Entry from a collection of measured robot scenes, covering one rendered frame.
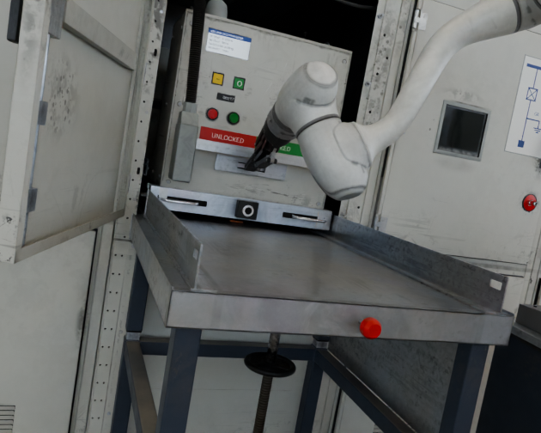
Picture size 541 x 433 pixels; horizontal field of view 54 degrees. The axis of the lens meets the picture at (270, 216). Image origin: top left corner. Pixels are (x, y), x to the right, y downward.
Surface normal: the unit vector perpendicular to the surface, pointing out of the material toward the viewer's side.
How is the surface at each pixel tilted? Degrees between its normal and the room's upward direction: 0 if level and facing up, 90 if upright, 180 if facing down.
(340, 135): 66
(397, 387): 90
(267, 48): 90
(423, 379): 90
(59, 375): 90
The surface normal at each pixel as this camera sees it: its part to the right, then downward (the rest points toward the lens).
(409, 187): 0.32, 0.16
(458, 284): -0.93, -0.12
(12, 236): 0.02, 0.11
